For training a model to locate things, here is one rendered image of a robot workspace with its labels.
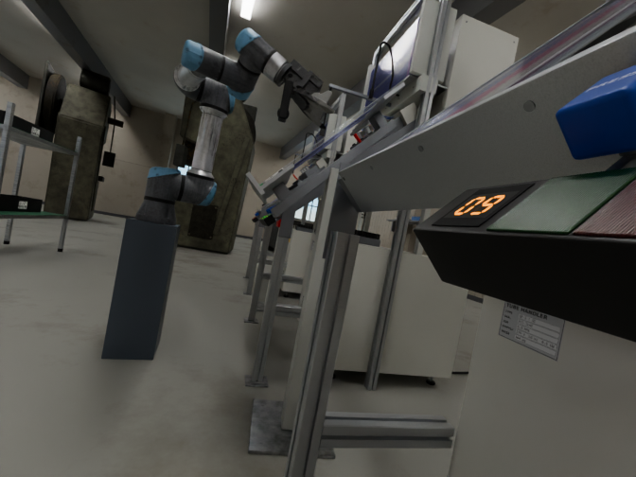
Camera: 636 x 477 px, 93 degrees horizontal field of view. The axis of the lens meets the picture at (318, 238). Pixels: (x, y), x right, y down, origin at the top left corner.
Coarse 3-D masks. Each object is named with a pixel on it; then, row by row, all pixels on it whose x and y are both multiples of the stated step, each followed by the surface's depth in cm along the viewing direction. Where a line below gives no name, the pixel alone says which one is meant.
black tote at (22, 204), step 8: (0, 200) 221; (8, 200) 229; (16, 200) 237; (24, 200) 245; (32, 200) 255; (40, 200) 264; (0, 208) 223; (8, 208) 230; (16, 208) 239; (24, 208) 247; (32, 208) 257; (40, 208) 266
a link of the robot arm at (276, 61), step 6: (276, 54) 88; (270, 60) 87; (276, 60) 87; (282, 60) 88; (270, 66) 88; (276, 66) 88; (282, 66) 88; (264, 72) 90; (270, 72) 89; (276, 72) 88; (270, 78) 90
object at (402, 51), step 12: (408, 36) 141; (396, 48) 153; (408, 48) 139; (384, 60) 165; (396, 60) 150; (408, 60) 136; (372, 72) 181; (384, 72) 162; (396, 72) 147; (408, 72) 134; (384, 84) 159; (396, 84) 145
